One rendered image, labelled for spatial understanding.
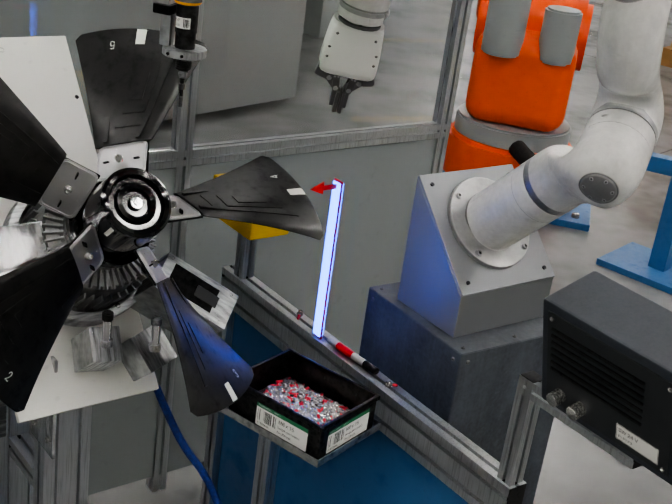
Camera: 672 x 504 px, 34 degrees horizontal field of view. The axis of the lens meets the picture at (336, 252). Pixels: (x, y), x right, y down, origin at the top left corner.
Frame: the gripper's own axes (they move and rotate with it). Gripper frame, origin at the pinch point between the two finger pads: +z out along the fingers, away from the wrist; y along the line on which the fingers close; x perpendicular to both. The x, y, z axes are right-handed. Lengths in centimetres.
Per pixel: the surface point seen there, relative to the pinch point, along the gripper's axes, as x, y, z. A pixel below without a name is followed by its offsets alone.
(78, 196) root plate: 26.0, 39.5, 14.3
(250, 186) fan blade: 9.0, 12.2, 15.9
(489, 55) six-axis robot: -323, -107, 107
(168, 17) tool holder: 15.0, 30.9, -14.3
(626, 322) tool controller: 57, -40, -3
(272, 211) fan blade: 15.7, 7.9, 16.0
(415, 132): -99, -36, 50
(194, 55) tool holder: 18.2, 25.8, -10.4
